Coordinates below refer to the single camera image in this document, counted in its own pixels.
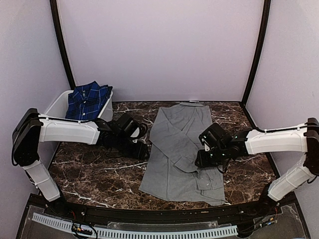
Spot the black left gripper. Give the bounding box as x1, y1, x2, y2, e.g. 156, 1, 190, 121
114, 134, 150, 161

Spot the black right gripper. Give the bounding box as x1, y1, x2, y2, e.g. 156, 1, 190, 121
195, 145, 228, 168

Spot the grey long sleeve shirt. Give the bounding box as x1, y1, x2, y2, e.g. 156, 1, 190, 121
139, 103, 225, 206

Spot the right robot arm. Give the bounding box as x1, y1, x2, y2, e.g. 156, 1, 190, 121
195, 118, 319, 216

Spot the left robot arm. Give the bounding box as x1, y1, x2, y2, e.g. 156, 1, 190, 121
11, 108, 150, 217

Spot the blue plaid shirt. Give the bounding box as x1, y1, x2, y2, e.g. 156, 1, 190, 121
65, 81, 113, 121

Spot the white plastic bin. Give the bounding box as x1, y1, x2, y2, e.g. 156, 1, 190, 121
42, 90, 114, 150

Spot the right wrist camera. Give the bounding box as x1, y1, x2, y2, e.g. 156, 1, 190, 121
199, 123, 232, 151

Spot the white slotted cable duct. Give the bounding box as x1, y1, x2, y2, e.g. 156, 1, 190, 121
32, 213, 238, 239

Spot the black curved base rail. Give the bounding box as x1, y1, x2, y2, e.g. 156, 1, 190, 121
24, 193, 299, 227

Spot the right black frame post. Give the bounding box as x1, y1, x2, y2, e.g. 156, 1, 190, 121
241, 0, 271, 108

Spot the black frame post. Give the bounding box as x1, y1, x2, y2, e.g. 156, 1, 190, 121
241, 0, 271, 108
49, 0, 76, 90

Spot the left black frame post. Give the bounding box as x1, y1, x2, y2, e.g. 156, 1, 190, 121
49, 0, 76, 90

